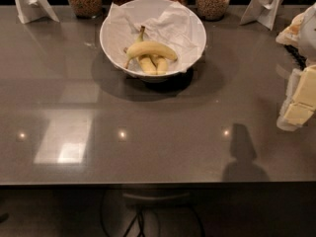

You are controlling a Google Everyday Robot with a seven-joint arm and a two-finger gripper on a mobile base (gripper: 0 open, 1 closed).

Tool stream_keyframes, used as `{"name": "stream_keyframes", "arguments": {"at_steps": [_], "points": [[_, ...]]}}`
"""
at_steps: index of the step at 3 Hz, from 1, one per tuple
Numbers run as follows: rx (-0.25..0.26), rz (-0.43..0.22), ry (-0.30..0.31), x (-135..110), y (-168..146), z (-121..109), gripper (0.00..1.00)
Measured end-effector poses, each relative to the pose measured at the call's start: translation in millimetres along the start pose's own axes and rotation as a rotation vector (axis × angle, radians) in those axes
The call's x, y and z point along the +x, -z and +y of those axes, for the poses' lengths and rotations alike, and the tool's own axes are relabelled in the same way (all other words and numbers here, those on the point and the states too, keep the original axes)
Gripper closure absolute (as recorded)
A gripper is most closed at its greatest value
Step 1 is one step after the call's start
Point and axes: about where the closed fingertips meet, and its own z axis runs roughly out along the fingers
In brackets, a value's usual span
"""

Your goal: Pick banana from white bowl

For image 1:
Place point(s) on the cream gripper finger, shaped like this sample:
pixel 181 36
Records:
pixel 305 92
pixel 293 116

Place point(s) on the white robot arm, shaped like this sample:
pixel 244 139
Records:
pixel 301 33

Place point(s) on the white bowl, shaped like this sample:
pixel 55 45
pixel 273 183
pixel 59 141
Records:
pixel 112 33

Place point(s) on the right white folded card stand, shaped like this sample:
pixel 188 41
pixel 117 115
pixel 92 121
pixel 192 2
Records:
pixel 261 11

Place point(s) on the left white folded card stand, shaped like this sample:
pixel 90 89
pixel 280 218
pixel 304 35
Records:
pixel 31 10

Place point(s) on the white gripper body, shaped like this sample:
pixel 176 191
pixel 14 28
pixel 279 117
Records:
pixel 309 34

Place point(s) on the right glass jar of grains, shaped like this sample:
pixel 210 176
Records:
pixel 212 10

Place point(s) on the white folded card stand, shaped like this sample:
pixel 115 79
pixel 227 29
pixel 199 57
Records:
pixel 261 11
pixel 31 10

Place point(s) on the yellow banana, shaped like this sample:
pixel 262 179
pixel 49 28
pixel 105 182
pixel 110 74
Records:
pixel 149 47
pixel 145 61
pixel 160 63

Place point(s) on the white crumpled paper liner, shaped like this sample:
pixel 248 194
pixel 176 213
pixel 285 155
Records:
pixel 177 27

